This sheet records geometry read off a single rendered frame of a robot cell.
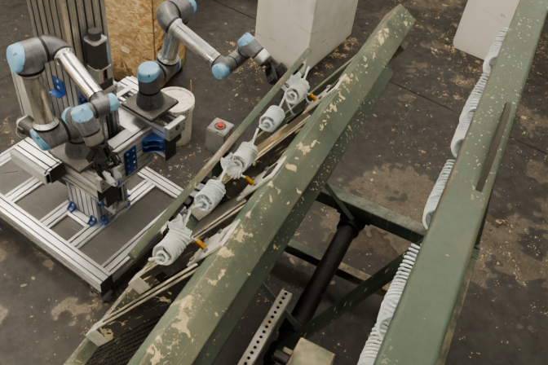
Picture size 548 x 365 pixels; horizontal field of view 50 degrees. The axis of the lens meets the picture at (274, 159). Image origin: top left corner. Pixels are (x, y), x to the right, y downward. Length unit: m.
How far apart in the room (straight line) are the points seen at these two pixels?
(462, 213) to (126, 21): 3.66
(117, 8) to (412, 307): 3.82
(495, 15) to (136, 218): 3.83
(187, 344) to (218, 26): 4.77
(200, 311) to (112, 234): 2.39
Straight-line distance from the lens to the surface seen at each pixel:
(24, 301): 3.84
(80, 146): 2.99
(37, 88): 2.75
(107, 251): 3.68
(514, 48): 1.97
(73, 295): 3.79
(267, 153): 2.36
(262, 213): 1.58
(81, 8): 2.90
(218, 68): 2.76
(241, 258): 1.50
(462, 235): 1.32
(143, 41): 4.67
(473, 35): 6.15
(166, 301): 1.92
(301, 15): 5.05
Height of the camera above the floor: 3.14
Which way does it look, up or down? 44 degrees down
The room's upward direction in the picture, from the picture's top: 8 degrees clockwise
